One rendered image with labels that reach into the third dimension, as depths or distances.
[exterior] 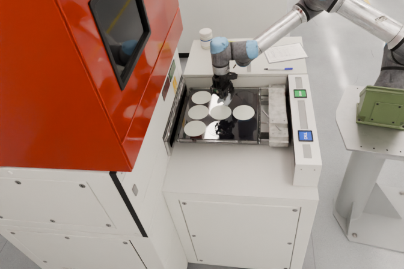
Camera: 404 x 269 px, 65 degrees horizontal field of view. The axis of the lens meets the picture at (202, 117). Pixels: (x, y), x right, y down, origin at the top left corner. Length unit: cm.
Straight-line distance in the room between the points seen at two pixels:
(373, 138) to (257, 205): 60
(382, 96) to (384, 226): 101
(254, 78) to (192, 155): 50
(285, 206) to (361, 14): 81
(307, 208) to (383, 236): 95
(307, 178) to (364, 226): 101
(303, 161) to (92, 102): 80
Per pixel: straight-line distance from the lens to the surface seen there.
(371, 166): 183
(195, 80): 168
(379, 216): 233
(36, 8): 67
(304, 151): 129
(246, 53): 132
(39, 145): 98
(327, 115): 285
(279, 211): 140
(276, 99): 160
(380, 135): 161
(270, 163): 141
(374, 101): 155
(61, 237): 151
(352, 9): 143
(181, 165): 143
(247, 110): 152
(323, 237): 219
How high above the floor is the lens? 193
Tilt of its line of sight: 43 degrees down
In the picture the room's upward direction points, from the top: 9 degrees counter-clockwise
